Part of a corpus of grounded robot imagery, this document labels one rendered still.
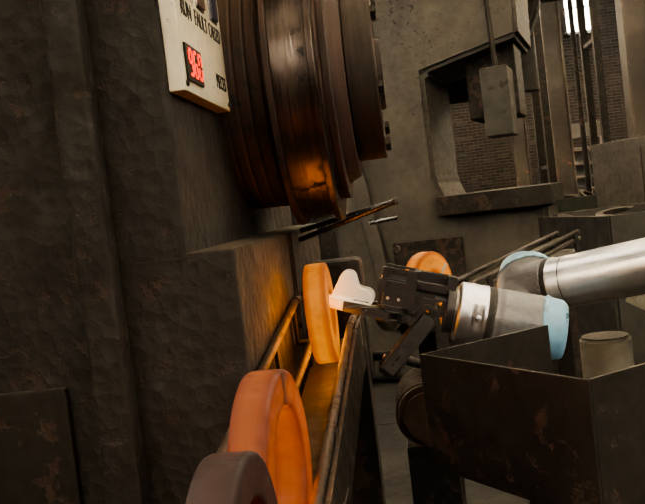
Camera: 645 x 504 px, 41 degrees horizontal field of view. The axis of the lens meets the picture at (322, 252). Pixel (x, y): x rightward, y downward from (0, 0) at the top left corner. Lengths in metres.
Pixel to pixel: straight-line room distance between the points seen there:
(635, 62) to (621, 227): 6.97
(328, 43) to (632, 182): 4.57
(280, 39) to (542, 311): 0.54
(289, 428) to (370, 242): 3.38
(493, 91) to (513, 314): 2.65
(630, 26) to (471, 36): 6.39
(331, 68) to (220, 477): 0.84
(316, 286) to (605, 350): 1.02
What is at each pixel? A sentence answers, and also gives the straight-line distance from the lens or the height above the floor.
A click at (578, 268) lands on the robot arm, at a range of 1.41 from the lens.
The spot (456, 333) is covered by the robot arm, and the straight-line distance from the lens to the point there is 1.29.
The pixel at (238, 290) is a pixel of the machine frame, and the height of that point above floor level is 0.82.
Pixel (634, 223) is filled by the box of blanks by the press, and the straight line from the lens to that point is 3.53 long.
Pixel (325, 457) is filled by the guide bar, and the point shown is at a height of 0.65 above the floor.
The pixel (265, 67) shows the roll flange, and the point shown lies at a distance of 1.26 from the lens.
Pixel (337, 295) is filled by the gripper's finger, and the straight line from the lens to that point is 1.30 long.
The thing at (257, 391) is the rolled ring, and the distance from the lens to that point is 0.73.
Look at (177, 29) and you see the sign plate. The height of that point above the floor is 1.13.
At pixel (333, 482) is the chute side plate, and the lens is 0.87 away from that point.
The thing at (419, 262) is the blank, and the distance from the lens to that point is 1.86.
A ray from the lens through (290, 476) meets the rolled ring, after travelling 0.84.
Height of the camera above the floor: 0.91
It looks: 3 degrees down
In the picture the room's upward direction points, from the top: 7 degrees counter-clockwise
